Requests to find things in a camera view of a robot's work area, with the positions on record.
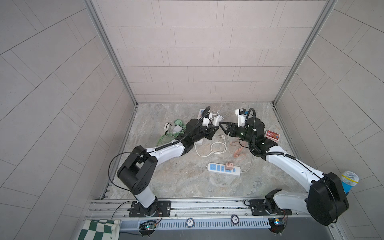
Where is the green charging cable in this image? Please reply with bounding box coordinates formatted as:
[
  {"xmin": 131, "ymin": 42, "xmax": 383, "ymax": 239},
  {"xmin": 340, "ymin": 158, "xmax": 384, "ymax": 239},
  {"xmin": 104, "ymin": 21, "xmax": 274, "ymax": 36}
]
[{"xmin": 155, "ymin": 130, "xmax": 187, "ymax": 148}]

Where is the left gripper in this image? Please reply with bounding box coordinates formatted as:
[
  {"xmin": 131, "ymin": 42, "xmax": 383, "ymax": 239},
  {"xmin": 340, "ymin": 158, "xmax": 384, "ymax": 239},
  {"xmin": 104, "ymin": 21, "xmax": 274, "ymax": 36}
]
[{"xmin": 189, "ymin": 124, "xmax": 219, "ymax": 145}]

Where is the pink charger plug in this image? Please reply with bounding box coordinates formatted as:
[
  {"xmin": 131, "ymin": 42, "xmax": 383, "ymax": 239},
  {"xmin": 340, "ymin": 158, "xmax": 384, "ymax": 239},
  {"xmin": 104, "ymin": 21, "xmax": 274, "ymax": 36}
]
[{"xmin": 225, "ymin": 162, "xmax": 234, "ymax": 171}]

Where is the white charger with cable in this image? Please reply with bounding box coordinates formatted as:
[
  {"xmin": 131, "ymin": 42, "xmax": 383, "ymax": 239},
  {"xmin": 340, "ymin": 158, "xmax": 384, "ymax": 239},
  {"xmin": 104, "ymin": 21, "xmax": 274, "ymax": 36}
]
[{"xmin": 209, "ymin": 111, "xmax": 225, "ymax": 126}]

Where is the green checkered cloth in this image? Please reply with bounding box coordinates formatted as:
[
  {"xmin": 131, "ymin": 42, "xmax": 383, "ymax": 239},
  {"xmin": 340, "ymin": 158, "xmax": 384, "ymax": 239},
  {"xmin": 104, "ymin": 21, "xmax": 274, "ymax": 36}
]
[{"xmin": 78, "ymin": 220, "xmax": 121, "ymax": 240}]

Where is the red card box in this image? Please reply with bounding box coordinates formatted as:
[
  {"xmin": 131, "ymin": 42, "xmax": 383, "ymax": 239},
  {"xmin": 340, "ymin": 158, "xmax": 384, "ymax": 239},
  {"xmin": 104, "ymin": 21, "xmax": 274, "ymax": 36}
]
[{"xmin": 265, "ymin": 130, "xmax": 280, "ymax": 142}]

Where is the green charger plug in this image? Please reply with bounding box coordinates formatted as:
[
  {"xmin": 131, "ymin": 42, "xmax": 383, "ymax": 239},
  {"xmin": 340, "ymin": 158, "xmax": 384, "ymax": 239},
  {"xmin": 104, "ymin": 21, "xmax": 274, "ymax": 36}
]
[{"xmin": 174, "ymin": 119, "xmax": 184, "ymax": 126}]

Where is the aluminium mounting rail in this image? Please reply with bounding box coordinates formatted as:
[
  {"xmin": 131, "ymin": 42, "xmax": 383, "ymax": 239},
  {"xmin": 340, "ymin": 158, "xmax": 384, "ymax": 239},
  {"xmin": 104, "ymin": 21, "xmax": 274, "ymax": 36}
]
[{"xmin": 86, "ymin": 196, "xmax": 311, "ymax": 220}]

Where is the pink charging cable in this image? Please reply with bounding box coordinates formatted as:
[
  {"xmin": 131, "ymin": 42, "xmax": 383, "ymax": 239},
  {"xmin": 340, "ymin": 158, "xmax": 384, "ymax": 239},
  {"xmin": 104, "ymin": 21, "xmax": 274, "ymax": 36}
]
[{"xmin": 230, "ymin": 140, "xmax": 248, "ymax": 159}]

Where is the blue toy microphone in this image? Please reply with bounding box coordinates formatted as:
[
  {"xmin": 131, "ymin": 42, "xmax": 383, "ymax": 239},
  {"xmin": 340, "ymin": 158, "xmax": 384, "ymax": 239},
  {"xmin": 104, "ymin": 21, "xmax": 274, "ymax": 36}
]
[{"xmin": 340, "ymin": 171, "xmax": 359, "ymax": 195}]

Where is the white power strip cord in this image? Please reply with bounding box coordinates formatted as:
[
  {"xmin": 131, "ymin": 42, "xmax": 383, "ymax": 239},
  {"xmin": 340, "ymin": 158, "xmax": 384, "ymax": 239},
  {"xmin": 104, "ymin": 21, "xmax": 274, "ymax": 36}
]
[{"xmin": 194, "ymin": 134, "xmax": 229, "ymax": 158}]

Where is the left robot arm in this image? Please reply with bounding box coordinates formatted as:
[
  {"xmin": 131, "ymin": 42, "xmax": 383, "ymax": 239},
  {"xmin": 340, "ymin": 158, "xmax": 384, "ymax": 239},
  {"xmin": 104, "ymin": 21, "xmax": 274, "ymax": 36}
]
[{"xmin": 117, "ymin": 106, "xmax": 219, "ymax": 217}]

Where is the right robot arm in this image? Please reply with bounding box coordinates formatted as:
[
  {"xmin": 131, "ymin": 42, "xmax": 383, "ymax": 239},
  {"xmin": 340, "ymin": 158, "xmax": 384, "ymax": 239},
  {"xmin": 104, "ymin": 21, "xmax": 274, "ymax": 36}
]
[{"xmin": 219, "ymin": 108, "xmax": 350, "ymax": 226}]

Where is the short blue power strip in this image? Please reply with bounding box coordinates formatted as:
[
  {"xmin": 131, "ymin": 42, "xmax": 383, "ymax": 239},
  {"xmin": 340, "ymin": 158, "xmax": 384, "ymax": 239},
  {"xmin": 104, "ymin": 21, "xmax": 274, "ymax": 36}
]
[{"xmin": 206, "ymin": 163, "xmax": 241, "ymax": 176}]

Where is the long multicolour power strip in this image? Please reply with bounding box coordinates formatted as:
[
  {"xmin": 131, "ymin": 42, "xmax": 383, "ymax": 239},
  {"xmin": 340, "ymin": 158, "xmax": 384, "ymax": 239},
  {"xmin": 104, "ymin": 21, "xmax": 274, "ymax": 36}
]
[{"xmin": 197, "ymin": 109, "xmax": 211, "ymax": 120}]

